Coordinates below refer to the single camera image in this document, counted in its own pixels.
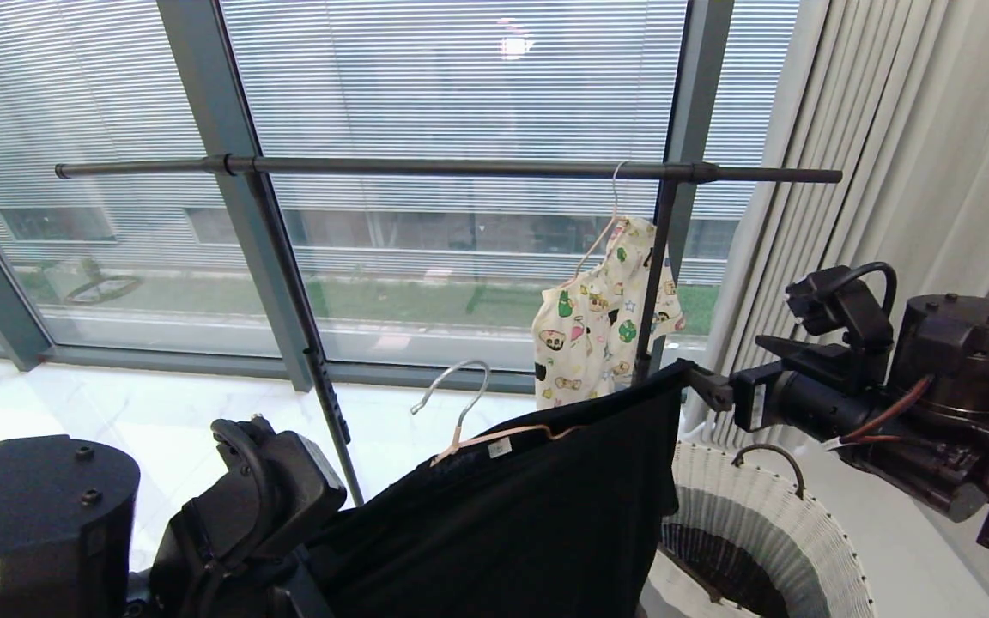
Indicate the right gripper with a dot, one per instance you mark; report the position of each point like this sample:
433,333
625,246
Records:
803,403

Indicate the cream printed garment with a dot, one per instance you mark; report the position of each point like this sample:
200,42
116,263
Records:
597,326

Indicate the pink clothes hanger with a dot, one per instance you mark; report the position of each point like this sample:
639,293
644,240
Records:
460,421
597,249

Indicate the black garment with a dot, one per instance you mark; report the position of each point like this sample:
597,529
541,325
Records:
529,532

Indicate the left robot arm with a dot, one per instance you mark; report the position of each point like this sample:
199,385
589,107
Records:
39,532

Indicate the white laundry basket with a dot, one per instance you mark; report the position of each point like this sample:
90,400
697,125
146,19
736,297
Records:
769,498

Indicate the black clothes rack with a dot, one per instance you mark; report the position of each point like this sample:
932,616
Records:
460,167

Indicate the beige curtain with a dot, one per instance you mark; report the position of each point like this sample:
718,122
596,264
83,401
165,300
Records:
907,172

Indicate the window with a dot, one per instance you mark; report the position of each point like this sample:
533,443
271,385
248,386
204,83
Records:
460,86

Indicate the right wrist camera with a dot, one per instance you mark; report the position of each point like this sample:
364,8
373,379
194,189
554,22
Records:
838,309

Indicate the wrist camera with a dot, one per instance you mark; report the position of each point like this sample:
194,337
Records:
838,309
306,489

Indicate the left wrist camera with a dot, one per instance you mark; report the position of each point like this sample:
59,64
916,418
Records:
306,489

